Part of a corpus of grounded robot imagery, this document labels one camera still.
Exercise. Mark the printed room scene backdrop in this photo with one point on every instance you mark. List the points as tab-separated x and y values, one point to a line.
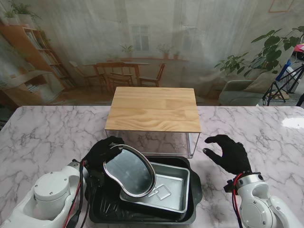
95	35

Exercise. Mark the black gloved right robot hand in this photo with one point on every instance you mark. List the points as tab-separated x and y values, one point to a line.
235	155

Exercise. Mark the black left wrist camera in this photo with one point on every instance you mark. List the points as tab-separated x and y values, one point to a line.
96	177

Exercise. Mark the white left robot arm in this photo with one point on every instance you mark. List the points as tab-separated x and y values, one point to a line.
47	197

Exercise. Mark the large black baking tray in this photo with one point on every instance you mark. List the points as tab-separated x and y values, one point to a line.
107	206

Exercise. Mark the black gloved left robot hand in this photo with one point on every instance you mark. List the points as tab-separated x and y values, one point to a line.
99	154

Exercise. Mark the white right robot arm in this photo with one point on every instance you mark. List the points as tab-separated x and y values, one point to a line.
256	204

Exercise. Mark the blue board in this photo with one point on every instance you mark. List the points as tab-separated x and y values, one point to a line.
283	70

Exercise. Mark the wooden shelf with white frame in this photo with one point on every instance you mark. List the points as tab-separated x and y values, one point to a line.
154	109

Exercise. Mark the black tripod stand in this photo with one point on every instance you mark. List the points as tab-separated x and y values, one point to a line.
275	90

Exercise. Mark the pink and red item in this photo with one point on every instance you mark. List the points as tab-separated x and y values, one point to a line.
300	47

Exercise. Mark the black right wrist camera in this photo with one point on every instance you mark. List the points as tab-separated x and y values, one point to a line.
228	188

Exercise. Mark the silver rectangular baking tray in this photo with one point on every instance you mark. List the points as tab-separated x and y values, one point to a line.
171	185

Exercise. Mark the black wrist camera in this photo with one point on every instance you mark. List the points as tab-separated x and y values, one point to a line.
96	177
228	188

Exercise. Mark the kidney-shaped steel tray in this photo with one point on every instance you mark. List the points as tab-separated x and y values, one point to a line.
130	171

